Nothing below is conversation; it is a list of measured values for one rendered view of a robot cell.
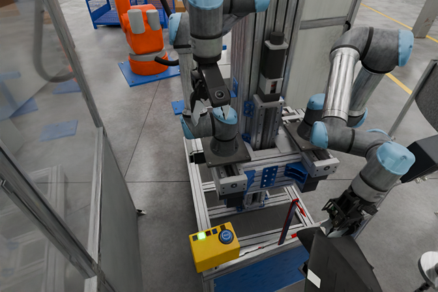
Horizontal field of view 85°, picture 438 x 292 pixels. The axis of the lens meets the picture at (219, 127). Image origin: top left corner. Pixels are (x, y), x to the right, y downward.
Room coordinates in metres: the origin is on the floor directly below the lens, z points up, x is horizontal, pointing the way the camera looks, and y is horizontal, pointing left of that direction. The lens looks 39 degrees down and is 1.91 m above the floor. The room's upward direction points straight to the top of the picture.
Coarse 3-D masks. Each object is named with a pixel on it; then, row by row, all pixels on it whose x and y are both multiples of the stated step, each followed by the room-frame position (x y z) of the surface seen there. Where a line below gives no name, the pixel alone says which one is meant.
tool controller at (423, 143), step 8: (432, 136) 0.74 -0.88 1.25; (416, 144) 0.70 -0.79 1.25; (424, 144) 0.70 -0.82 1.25; (432, 144) 0.70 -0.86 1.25; (416, 152) 0.69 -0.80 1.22; (424, 152) 0.67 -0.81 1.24; (432, 152) 0.67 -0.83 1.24; (416, 160) 0.67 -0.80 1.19; (424, 160) 0.65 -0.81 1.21; (432, 160) 0.63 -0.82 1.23; (416, 168) 0.66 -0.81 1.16; (424, 168) 0.64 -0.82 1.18; (432, 168) 0.63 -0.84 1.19; (408, 176) 0.66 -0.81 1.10; (416, 176) 0.65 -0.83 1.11; (424, 176) 0.67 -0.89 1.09
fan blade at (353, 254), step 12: (312, 228) 0.40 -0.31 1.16; (300, 240) 0.35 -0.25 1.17; (312, 240) 0.36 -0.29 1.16; (336, 240) 0.37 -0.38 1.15; (348, 240) 0.38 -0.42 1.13; (348, 252) 0.33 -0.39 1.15; (360, 252) 0.33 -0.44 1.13; (360, 264) 0.29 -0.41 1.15; (360, 276) 0.26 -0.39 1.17; (372, 276) 0.26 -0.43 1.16; (372, 288) 0.23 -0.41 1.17
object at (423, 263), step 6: (426, 252) 0.19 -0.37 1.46; (432, 252) 0.19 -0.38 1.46; (420, 258) 0.18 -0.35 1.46; (426, 258) 0.18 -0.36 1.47; (432, 258) 0.18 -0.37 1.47; (420, 264) 0.17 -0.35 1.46; (426, 264) 0.17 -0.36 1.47; (432, 264) 0.17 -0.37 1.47; (420, 270) 0.16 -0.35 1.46; (426, 270) 0.16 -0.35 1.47; (432, 270) 0.16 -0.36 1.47; (426, 276) 0.15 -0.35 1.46; (432, 276) 0.15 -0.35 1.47; (432, 282) 0.14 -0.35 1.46
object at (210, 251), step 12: (216, 228) 0.45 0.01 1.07; (228, 228) 0.45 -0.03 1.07; (192, 240) 0.40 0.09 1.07; (204, 240) 0.40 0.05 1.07; (216, 240) 0.40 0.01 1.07; (192, 252) 0.37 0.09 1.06; (204, 252) 0.36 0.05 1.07; (216, 252) 0.36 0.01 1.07; (228, 252) 0.36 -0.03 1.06; (204, 264) 0.34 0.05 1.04; (216, 264) 0.35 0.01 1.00
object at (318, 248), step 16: (320, 240) 0.25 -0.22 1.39; (320, 256) 0.21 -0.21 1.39; (336, 256) 0.22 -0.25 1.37; (320, 272) 0.18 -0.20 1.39; (336, 272) 0.19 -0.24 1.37; (352, 272) 0.20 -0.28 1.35; (304, 288) 0.15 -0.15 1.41; (320, 288) 0.16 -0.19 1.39; (336, 288) 0.16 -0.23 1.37; (352, 288) 0.17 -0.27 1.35
